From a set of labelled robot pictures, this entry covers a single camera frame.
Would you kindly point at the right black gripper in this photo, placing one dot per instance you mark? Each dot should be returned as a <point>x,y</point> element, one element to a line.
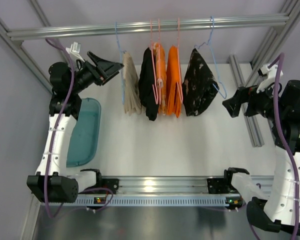
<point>243,100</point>

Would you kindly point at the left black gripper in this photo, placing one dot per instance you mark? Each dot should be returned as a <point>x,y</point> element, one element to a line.
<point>98,74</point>

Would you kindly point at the light blue wire hanger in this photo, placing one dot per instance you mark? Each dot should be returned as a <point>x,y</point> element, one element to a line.
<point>121,52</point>

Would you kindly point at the beige trousers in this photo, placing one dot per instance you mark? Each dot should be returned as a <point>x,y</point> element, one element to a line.
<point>132,103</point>

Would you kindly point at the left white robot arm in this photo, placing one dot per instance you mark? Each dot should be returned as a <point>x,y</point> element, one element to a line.
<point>50,184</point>

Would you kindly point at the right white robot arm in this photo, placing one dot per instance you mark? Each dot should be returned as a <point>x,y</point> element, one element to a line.
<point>281,210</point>

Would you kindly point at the pink hanger of black garment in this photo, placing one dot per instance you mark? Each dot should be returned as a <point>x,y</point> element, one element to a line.
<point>154,85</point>

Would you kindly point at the pink hanger of orange garment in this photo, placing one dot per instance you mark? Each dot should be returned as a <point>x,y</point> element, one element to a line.
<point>179,84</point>

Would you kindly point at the blue hanger of patterned garment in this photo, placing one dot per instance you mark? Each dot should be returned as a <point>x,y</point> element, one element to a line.
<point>209,44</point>

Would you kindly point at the black bleached patterned garment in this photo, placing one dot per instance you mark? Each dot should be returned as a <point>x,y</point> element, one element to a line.
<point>199,87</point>

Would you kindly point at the orange white patterned garment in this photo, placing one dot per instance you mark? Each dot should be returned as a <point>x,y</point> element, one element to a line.
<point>163,110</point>

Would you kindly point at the solid orange garment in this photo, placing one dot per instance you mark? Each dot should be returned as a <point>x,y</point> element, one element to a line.
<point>174,104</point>

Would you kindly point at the teal plastic bin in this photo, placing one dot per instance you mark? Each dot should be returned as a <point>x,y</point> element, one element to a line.
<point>84,140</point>

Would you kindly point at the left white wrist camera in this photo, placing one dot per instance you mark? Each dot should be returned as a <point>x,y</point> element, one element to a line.
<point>74,51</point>

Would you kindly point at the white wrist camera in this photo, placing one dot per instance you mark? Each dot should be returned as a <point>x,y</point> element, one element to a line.
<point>268,75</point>
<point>74,51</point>

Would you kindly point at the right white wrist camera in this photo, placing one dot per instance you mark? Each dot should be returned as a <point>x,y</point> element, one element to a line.
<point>268,75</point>

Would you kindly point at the aluminium hanging rail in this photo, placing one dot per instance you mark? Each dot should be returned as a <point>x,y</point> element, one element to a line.
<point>249,21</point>

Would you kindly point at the slotted cable duct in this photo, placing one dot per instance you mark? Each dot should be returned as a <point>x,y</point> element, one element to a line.
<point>157,201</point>

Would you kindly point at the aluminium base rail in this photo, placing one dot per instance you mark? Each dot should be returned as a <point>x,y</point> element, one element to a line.
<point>179,185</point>

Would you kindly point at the left aluminium frame post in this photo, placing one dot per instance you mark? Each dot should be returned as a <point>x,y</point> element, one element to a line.
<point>18,49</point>

